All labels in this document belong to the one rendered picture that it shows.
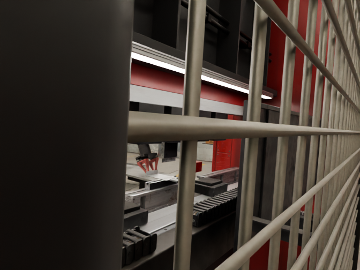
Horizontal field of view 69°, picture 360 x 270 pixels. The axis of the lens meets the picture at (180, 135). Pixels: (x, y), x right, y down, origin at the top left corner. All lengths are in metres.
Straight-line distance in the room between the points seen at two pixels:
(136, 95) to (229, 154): 1.17
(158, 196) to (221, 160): 0.97
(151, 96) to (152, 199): 0.44
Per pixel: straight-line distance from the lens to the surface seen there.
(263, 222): 0.71
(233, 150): 2.01
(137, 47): 0.76
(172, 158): 1.27
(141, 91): 1.04
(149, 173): 1.31
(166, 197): 1.24
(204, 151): 8.70
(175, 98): 1.20
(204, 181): 1.09
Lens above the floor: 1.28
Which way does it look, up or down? 3 degrees down
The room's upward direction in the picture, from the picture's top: 3 degrees clockwise
